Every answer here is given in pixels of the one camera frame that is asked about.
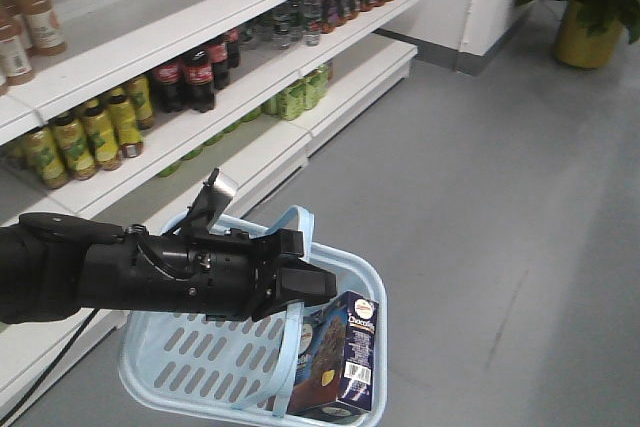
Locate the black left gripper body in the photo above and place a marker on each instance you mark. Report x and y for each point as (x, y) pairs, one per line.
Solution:
(221, 277)

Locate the light blue plastic basket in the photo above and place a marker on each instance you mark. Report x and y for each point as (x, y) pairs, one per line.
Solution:
(227, 371)

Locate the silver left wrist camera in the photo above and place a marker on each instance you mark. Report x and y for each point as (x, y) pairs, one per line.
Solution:
(216, 194)

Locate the white store shelving unit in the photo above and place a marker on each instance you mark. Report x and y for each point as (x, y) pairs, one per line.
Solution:
(280, 104)

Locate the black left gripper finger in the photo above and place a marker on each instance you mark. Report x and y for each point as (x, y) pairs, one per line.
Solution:
(283, 244)
(300, 282)

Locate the blue chocolate cookie box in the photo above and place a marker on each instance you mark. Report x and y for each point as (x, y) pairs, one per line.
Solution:
(335, 364)

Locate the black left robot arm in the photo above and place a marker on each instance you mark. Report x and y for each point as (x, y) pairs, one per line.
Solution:
(54, 265)

